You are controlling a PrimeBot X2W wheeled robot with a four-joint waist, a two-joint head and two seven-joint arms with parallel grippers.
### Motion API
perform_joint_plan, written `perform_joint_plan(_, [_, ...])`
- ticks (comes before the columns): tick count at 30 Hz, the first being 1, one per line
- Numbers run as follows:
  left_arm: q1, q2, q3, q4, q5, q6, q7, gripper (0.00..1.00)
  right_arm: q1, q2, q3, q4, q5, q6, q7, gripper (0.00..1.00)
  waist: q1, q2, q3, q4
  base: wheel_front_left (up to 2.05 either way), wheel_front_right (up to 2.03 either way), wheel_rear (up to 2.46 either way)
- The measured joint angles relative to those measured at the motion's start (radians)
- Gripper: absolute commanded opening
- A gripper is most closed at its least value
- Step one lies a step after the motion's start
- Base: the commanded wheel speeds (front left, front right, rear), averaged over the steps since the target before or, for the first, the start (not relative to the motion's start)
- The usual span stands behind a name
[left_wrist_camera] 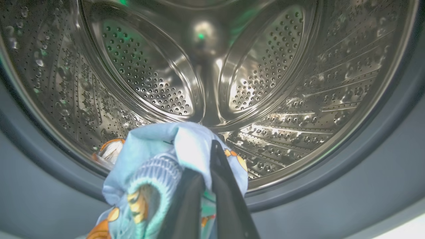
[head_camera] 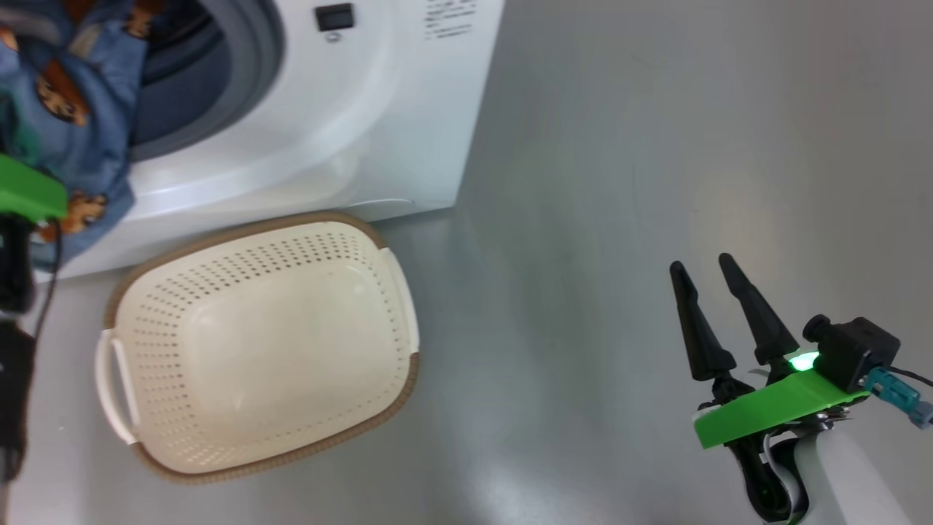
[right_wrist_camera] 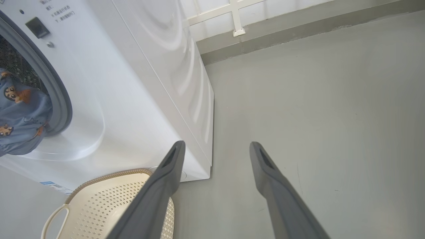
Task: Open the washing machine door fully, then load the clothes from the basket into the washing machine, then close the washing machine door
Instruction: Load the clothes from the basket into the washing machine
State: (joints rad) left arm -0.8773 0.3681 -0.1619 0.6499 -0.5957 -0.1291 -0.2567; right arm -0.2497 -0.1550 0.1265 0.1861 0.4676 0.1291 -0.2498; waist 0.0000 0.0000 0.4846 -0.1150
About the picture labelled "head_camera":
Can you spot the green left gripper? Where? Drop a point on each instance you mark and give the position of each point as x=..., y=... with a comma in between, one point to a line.
x=29, y=189

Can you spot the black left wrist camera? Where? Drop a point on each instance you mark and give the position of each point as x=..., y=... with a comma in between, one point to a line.
x=14, y=262

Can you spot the blue cartoon print garment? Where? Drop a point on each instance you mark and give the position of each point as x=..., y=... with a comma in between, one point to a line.
x=95, y=138

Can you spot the white front-load washing machine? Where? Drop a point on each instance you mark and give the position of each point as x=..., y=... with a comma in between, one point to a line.
x=328, y=131

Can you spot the cream perforated plastic laundry basket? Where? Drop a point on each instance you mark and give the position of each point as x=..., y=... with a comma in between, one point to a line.
x=262, y=350

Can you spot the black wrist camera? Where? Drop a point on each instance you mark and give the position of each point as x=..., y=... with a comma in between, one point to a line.
x=14, y=262
x=853, y=350

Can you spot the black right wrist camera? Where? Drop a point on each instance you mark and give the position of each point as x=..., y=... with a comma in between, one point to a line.
x=853, y=350

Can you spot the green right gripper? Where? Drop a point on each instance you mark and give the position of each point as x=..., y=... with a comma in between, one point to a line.
x=773, y=408

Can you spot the black door lock socket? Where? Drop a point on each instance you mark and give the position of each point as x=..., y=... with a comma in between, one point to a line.
x=334, y=17

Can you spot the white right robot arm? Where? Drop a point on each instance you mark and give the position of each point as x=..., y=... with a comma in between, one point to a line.
x=845, y=481

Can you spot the black text warning sticker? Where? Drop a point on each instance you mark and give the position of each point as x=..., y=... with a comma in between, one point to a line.
x=450, y=18

